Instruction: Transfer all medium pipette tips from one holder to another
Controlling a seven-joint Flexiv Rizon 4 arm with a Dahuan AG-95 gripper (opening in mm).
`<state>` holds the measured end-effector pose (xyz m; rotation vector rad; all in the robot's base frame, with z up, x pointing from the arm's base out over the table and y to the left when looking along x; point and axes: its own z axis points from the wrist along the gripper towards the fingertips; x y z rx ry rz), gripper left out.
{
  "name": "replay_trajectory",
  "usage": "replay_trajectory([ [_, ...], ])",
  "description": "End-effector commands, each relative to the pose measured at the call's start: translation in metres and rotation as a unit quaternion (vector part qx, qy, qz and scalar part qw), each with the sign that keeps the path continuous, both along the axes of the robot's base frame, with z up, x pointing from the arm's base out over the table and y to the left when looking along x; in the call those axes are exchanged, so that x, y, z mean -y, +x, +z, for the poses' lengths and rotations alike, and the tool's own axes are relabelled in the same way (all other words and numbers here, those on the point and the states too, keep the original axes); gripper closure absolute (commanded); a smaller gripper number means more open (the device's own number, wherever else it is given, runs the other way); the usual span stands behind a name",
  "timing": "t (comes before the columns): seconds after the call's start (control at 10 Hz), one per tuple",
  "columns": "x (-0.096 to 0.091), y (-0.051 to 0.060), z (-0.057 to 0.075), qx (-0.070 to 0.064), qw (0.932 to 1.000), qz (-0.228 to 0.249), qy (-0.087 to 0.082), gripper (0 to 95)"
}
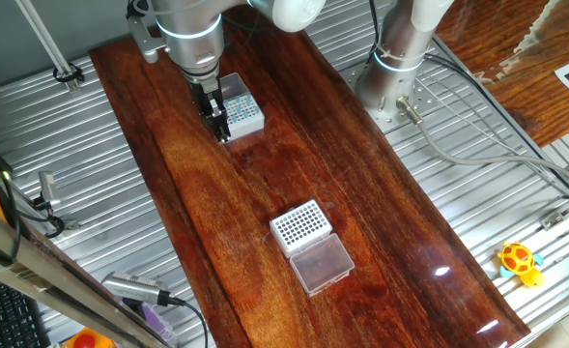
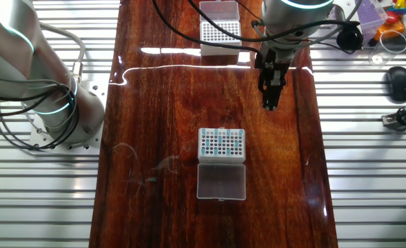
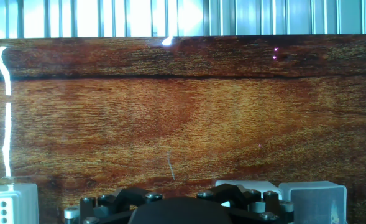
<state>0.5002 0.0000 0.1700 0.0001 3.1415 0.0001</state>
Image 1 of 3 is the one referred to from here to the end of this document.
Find yellow orange turtle toy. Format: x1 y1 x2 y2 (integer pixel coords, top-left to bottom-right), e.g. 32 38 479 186
496 240 545 289

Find brown wooden board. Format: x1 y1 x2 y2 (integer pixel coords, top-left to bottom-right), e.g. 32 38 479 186
436 0 569 149

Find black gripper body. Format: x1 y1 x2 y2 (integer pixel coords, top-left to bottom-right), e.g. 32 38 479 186
189 76 223 117

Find black ring clamp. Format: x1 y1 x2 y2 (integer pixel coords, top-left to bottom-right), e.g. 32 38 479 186
52 62 85 84

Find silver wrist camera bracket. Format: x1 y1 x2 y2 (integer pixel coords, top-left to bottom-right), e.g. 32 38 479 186
128 16 170 65

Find black depth camera cable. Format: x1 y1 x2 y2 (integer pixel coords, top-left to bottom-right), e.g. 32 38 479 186
166 294 210 348

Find grey cable with metal connector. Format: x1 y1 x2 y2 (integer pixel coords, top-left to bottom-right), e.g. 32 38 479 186
395 95 569 192

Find small grey side camera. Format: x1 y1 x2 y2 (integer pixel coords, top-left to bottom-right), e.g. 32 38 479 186
37 170 62 210

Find black side camera cable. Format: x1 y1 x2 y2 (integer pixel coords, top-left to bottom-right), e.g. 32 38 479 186
31 195 67 241

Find white tip rack clear lid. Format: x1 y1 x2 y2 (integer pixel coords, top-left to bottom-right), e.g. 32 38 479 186
269 199 356 298
214 72 267 145

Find silver stand rod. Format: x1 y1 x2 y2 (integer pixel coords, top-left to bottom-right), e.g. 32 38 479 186
14 0 81 94

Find aluminium bar with bracket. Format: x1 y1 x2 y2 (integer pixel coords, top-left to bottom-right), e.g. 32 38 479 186
538 186 569 232

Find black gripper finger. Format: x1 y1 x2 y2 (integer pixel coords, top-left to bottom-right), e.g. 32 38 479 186
200 114 220 139
210 96 232 144

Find side camera mount arm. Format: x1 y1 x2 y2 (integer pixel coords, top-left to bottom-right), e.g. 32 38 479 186
3 181 81 233

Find aluminium frame beam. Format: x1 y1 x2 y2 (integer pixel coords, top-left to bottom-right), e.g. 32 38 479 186
0 195 169 348

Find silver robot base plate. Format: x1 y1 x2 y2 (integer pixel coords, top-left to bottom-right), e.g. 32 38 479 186
339 56 441 135

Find black keyboard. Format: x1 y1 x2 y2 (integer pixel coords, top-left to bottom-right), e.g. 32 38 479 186
0 268 51 348

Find silver depth camera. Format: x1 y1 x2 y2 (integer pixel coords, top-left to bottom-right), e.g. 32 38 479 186
100 271 172 308

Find dark red wooden board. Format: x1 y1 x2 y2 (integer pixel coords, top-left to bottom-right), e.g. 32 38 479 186
88 4 532 348

